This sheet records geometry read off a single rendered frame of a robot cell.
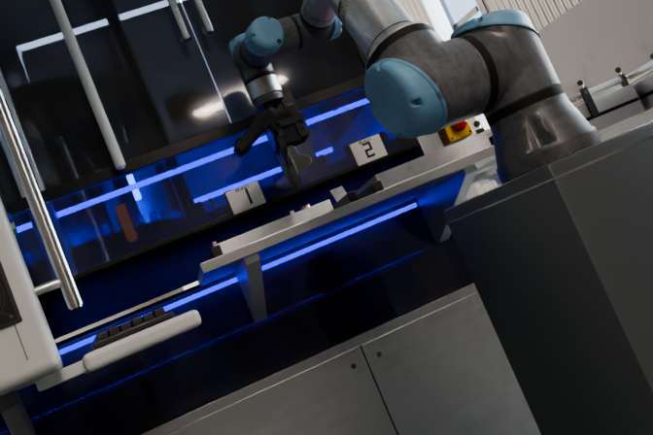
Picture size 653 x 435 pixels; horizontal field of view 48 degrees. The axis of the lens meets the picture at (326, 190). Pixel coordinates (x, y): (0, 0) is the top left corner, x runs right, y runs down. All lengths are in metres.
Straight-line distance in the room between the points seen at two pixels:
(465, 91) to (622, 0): 3.25
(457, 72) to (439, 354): 1.01
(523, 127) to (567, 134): 0.06
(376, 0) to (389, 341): 0.99
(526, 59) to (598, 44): 3.31
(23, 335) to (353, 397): 0.85
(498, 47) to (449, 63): 0.08
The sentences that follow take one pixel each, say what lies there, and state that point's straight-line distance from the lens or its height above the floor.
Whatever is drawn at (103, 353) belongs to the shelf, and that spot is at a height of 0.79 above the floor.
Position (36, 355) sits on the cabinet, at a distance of 1.25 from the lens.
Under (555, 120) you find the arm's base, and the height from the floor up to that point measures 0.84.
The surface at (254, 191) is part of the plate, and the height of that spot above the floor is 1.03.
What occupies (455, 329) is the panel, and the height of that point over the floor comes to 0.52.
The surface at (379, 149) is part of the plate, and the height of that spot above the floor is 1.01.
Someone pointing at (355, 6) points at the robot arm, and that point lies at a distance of 1.09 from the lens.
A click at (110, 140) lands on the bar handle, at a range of 1.76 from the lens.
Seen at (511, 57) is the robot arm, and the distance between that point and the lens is 1.05.
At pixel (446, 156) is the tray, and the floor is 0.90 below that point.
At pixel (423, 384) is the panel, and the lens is 1.86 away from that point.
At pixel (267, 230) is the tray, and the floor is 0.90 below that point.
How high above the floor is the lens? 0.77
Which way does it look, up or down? 6 degrees up
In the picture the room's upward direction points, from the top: 23 degrees counter-clockwise
